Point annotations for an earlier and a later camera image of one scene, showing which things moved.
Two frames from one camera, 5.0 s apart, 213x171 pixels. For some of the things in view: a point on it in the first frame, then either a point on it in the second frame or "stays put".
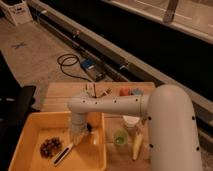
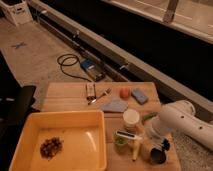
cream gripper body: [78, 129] → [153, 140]
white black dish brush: [60, 158] → [128, 135]
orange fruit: [124, 91] stays put
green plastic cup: [120, 137] stays put
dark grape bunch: [50, 146] stays put
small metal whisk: [91, 89] stays put
